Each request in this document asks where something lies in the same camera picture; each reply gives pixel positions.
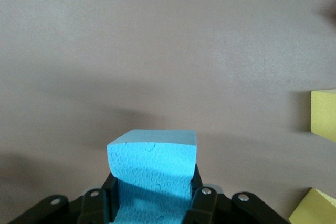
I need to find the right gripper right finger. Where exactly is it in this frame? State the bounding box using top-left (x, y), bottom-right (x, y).
top-left (183, 165), bottom-right (289, 224)

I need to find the yellow foam cube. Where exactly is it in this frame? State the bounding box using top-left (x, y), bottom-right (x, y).
top-left (310, 89), bottom-right (336, 145)
top-left (288, 187), bottom-right (336, 224)

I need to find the brown table mat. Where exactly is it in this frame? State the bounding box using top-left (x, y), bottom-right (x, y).
top-left (0, 0), bottom-right (336, 224)

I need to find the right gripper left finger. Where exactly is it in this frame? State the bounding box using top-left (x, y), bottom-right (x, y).
top-left (10, 173), bottom-right (119, 224)

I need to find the blue foam cube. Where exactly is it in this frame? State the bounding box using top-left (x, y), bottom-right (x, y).
top-left (106, 129), bottom-right (198, 224)

